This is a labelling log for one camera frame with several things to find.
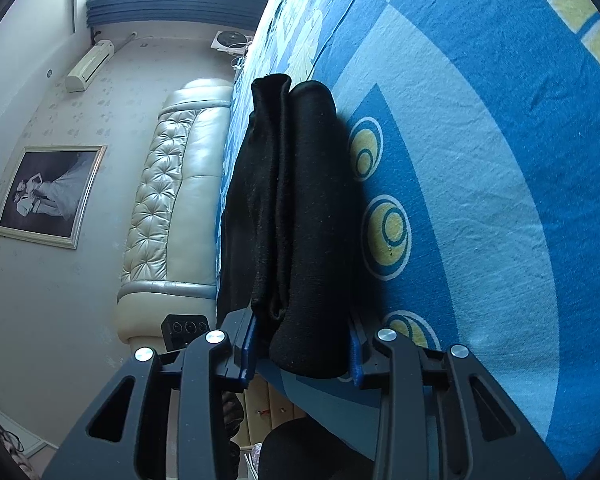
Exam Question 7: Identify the small white fan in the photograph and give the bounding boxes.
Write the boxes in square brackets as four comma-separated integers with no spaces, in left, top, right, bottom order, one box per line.
[211,31,253,56]

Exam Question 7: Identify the framed wall photo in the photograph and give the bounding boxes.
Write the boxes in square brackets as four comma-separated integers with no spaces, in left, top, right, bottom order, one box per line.
[0,145,108,250]

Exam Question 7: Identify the person's leg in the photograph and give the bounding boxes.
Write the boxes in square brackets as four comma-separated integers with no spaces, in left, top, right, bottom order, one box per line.
[262,417,376,480]

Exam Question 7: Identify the wooden bed frame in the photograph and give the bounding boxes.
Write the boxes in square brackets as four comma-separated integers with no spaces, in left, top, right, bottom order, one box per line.
[240,380,306,461]

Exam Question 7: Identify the white wall air conditioner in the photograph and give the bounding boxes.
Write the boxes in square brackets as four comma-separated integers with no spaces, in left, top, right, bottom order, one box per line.
[65,40,116,93]

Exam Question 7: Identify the black pants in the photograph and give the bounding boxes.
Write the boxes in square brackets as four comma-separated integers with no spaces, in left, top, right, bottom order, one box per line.
[215,73,368,380]

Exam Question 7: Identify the blue patterned bed sheet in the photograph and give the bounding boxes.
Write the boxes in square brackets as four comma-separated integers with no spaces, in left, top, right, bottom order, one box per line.
[212,0,600,461]

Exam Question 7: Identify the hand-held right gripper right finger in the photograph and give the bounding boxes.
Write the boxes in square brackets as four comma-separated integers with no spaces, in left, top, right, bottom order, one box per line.
[347,317,566,480]

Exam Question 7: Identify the blue curtain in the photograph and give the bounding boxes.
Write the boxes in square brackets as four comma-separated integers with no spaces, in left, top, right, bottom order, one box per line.
[86,0,271,43]

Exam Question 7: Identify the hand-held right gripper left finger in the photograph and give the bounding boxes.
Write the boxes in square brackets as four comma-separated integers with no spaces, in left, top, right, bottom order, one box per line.
[41,307,259,480]

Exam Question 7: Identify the cream tufted leather headboard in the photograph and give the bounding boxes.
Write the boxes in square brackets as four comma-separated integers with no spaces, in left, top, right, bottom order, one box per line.
[116,78,236,358]

